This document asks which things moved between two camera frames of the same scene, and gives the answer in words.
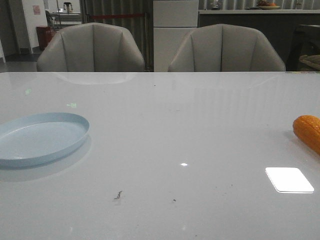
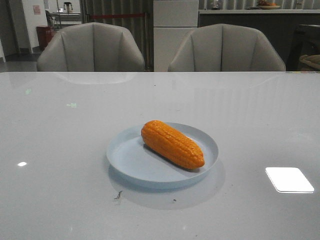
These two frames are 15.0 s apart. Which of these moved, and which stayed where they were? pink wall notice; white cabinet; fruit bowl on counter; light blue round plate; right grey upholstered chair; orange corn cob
Moved: orange corn cob; light blue round plate
Stayed: pink wall notice; fruit bowl on counter; white cabinet; right grey upholstered chair
